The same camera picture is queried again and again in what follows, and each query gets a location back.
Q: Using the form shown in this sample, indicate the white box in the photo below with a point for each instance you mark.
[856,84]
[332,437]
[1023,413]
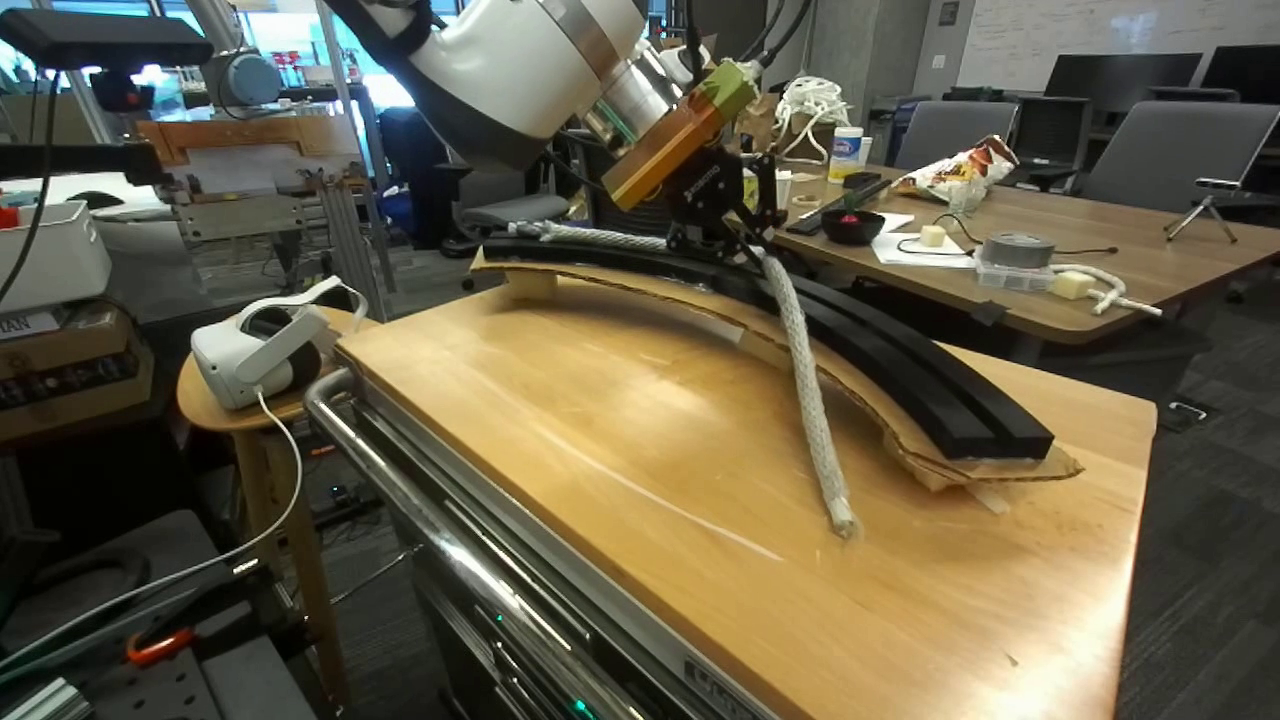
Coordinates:
[54,262]

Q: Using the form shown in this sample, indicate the grey perforated breadboard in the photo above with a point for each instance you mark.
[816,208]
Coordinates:
[202,685]

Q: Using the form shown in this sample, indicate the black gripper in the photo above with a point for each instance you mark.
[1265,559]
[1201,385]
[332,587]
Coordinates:
[721,202]

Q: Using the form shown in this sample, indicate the orange and green camera mount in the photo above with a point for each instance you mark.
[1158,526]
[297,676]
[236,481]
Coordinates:
[666,142]

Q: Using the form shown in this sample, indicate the small tabletop tripod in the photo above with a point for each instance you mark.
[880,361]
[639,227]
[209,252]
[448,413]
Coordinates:
[1205,202]

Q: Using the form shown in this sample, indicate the pale yellow block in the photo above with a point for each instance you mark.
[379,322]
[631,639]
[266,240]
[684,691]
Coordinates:
[933,237]

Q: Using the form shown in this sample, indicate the brown cardboard box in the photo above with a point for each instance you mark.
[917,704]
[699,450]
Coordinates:
[65,361]

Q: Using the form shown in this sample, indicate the black bowl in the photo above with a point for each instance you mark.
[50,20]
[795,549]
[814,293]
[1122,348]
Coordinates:
[854,227]

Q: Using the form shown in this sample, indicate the wooden desk with clutter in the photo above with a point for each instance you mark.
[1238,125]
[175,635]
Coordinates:
[1175,264]

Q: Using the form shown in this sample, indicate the wooden board worktop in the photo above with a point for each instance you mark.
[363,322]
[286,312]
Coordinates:
[532,642]

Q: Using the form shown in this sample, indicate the black curved grooved track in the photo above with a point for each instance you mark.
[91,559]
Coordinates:
[933,385]

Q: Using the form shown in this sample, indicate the orange clamp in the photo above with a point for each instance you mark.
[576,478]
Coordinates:
[161,648]

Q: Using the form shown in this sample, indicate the grey camera on stand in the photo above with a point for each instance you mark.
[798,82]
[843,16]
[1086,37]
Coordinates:
[244,78]

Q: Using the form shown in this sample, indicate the round wooden stool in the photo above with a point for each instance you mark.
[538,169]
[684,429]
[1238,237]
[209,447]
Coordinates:
[215,413]

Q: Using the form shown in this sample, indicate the black monitor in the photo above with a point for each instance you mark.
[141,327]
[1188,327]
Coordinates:
[1245,71]
[1122,74]

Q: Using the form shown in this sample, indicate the chips snack bag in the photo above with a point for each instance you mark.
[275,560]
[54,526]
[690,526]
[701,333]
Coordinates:
[965,164]

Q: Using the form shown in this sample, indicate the black flat tray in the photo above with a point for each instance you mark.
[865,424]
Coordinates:
[107,33]

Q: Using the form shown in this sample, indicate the grey tape roll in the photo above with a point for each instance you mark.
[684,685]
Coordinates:
[1023,248]

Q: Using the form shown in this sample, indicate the grey office chair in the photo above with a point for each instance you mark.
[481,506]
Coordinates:
[955,121]
[1175,146]

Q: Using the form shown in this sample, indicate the white VR headset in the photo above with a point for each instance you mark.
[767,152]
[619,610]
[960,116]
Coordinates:
[244,355]

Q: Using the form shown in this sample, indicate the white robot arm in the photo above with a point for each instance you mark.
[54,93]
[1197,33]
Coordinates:
[505,53]

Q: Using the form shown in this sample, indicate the white paper sheet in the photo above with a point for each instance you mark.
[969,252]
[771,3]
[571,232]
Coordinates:
[904,258]

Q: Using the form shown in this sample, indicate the white bottle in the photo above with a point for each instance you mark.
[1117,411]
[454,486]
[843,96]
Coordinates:
[846,148]

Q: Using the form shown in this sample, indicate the wooden shelf rack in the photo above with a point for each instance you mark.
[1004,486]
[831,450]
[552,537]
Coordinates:
[243,174]

